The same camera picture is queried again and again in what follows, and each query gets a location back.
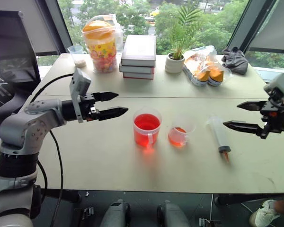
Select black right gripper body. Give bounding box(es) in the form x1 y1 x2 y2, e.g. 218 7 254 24
260 100 284 140

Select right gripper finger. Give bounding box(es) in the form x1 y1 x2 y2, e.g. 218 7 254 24
236 100 267 112
222 120 266 139

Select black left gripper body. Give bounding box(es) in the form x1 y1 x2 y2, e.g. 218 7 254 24
79 92 100 122

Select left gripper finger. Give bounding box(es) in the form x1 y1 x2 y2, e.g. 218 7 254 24
96 106 129 122
93 91 119 103

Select clear plastic syringe orange tip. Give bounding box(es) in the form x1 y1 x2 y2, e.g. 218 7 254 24
206 115 232 163

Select beaker of red liquid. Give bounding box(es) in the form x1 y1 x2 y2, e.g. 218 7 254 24
133 107 162 149

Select orange labelled snack cup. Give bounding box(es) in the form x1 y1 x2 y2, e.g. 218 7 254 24
195 68 210 87
208 67 226 87

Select colourful printed cup orange lid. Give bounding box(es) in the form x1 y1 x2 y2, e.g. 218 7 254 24
82 19 117 73

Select clear measuring cup white grains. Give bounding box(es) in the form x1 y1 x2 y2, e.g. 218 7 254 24
67 45 88 68

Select small cup orange liquid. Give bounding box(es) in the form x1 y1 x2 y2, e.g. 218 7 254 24
168 114 197 149

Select crumpled grey cloth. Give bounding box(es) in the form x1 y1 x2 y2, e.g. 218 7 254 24
221 46 249 76

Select thick white hardcover book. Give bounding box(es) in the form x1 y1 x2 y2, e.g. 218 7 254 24
120 35 157 68

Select clear bag of orange snacks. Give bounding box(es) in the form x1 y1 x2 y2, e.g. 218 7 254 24
181 45 233 87

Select green plant in white pot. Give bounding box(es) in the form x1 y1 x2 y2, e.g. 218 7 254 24
164 4 204 74

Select white sneaker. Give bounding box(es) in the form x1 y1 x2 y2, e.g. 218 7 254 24
249 199 281 227

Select black computer monitor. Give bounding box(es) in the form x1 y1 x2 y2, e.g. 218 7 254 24
0 10 42 84

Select dark rounded grey shape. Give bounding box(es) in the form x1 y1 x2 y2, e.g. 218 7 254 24
100 199 131 227
156 200 190 227

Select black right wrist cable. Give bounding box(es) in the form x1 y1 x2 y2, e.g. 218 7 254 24
267 88 284 111

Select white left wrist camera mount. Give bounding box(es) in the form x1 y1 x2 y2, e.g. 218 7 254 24
69 68 92 124

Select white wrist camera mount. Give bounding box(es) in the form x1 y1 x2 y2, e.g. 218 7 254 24
263 72 284 136
69 68 92 124

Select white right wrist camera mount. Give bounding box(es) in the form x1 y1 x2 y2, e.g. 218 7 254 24
263 72 284 136

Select long black left arm cable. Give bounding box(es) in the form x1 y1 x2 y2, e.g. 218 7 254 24
30 73 74 227

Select black table frame bar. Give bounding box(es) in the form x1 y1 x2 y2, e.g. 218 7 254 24
213 193 284 207

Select short black left arm cable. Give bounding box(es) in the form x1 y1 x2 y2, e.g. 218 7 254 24
36 160 49 197

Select dark window frame post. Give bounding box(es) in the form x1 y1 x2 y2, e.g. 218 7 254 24
35 0 74 54
226 0 278 53

